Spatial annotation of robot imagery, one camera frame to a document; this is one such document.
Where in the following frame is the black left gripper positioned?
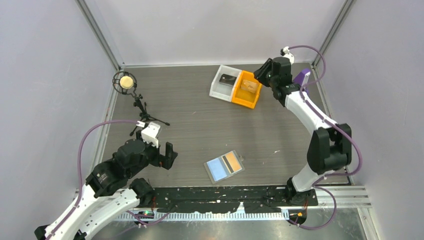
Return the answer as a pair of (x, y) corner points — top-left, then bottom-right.
(127, 129), (178, 178)

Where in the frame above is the beige card holder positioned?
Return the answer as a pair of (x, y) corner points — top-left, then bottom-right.
(204, 150), (245, 184)

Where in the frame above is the orange magnetic stripe credit card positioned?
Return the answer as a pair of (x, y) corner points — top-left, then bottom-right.
(221, 150), (243, 175)

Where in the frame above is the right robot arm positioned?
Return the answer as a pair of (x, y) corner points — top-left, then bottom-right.
(254, 57), (352, 205)

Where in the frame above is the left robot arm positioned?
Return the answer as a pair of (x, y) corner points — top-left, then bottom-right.
(34, 139), (178, 240)

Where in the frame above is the tan card in orange bin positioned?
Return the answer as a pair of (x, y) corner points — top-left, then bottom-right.
(240, 79), (259, 93)

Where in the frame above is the black card in white bin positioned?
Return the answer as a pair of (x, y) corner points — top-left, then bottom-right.
(219, 74), (237, 87)

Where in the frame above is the orange plastic bin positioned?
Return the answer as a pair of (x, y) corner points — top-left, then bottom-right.
(231, 70), (263, 109)

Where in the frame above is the purple stand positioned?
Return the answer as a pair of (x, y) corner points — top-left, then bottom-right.
(293, 68), (311, 90)

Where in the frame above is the white plastic bin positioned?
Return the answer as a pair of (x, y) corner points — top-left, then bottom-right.
(209, 65), (242, 102)

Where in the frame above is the white device in stand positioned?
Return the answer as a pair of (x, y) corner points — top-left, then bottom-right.
(302, 71), (311, 86)

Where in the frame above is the cream round microphone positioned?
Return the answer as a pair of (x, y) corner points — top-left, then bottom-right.
(119, 75), (135, 90)

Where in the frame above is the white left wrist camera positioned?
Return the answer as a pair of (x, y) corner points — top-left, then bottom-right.
(136, 121), (161, 149)

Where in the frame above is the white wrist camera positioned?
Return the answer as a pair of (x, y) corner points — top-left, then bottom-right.
(136, 121), (161, 149)
(280, 46), (295, 65)

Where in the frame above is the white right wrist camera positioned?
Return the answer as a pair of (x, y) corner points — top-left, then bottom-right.
(280, 46), (295, 65)

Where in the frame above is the perforated metal rail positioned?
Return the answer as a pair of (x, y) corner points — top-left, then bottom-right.
(115, 211), (292, 222)

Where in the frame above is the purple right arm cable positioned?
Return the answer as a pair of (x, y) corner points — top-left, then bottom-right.
(288, 44), (363, 231)

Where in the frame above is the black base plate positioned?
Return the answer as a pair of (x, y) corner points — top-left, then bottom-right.
(147, 185), (318, 214)

